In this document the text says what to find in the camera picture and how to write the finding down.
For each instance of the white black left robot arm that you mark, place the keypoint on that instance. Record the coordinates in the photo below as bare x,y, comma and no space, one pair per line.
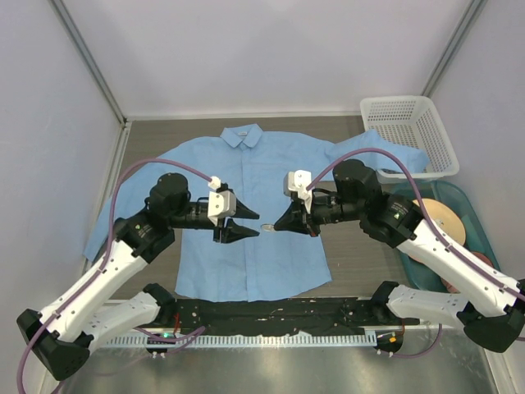
65,333

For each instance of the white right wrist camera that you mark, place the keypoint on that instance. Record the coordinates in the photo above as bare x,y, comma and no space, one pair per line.
297,182

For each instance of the cream bird pattern plate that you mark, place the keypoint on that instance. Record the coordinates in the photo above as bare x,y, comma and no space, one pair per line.
448,221

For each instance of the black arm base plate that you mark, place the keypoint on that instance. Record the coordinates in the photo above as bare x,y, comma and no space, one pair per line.
315,316

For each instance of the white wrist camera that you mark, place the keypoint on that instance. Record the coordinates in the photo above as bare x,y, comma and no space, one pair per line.
222,201
297,182

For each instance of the round colourful brooch pin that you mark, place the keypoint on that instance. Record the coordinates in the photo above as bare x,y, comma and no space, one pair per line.
267,226

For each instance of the white slotted cable duct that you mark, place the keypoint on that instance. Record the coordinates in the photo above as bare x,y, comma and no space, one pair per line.
300,339

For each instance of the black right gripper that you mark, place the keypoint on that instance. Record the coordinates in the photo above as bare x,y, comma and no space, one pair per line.
297,219

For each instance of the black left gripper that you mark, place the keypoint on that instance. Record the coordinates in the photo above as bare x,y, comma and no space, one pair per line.
231,232

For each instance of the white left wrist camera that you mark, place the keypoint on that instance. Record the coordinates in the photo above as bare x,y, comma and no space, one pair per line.
222,201

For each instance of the teal plastic tray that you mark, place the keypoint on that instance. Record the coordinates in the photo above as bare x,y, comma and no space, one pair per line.
419,275

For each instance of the white plastic mesh basket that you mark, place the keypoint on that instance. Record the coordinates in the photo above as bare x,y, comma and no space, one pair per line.
413,121

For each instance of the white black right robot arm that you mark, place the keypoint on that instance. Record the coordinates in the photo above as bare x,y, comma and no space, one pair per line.
489,305

